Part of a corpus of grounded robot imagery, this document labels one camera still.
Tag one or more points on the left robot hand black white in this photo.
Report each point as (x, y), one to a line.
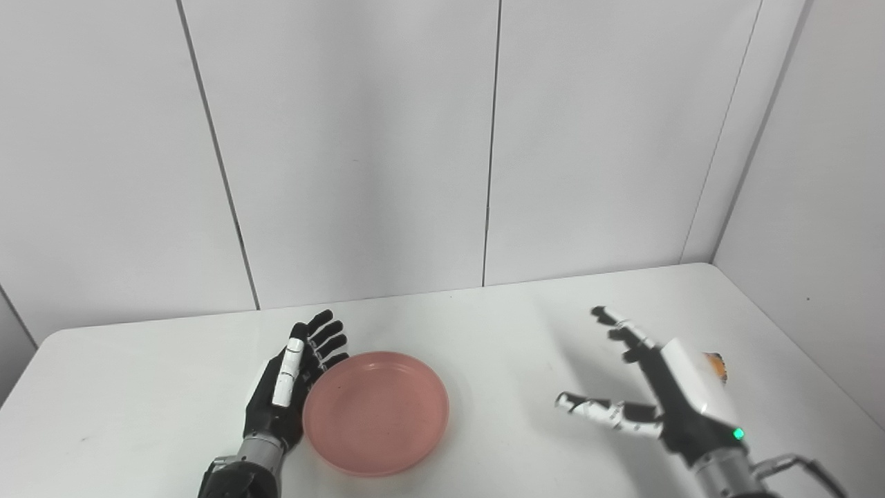
(287, 391)

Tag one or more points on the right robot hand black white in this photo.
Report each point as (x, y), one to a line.
(664, 394)

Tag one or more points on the chocolate cake slice with fruit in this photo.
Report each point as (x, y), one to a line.
(716, 365)

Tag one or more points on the pink round plate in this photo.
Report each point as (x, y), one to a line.
(376, 413)

